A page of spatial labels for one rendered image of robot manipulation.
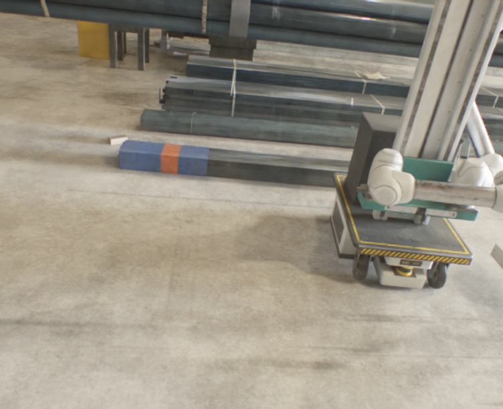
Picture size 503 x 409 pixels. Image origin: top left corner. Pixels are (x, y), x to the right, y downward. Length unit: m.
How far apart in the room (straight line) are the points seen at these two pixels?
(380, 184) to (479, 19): 0.97
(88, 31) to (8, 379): 5.90
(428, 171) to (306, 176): 1.29
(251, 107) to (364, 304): 2.63
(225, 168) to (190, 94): 1.20
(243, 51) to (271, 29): 2.90
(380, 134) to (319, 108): 2.04
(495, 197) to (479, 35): 0.82
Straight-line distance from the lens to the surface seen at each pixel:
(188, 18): 3.89
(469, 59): 2.57
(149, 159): 3.59
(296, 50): 9.38
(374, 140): 2.67
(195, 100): 4.52
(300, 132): 4.44
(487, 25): 2.52
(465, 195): 2.28
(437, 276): 2.80
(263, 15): 3.79
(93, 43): 7.36
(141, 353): 2.15
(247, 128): 4.36
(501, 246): 3.22
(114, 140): 4.13
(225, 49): 6.76
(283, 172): 3.59
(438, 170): 2.65
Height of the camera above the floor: 1.64
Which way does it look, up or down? 30 degrees down
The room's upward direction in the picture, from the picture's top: 7 degrees clockwise
